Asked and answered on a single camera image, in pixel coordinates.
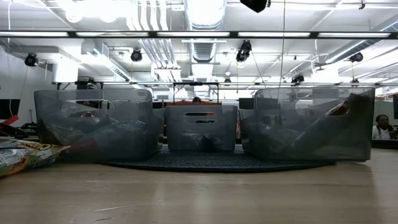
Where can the dark round divided tray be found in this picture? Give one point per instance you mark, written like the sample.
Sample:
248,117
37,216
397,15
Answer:
202,163

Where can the small red object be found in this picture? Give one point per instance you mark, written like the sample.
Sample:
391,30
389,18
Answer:
12,119

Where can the black background monitor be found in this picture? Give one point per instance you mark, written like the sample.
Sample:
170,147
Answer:
246,103

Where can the silver ventilation duct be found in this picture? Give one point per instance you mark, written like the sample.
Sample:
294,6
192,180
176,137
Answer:
205,18

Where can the black aluminium rig frame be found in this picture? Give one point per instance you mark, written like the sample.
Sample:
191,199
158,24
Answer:
233,34

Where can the green yellow granola bar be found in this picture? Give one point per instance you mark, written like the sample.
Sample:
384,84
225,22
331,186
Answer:
18,168

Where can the orange partition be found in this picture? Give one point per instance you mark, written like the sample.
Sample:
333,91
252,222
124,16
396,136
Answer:
180,103

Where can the black wall monitor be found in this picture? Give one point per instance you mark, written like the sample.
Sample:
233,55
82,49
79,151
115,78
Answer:
9,109

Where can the background black frame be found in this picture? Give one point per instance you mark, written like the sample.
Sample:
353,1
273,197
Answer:
196,83

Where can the translucent grey plastic bin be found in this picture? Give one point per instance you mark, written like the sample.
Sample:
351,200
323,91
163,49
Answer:
140,105
177,137
273,102

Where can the person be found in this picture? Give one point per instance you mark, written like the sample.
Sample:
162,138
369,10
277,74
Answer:
382,127
196,99

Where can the black ceiling spotlight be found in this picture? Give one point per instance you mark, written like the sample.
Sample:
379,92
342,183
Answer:
356,57
31,59
243,51
298,78
136,55

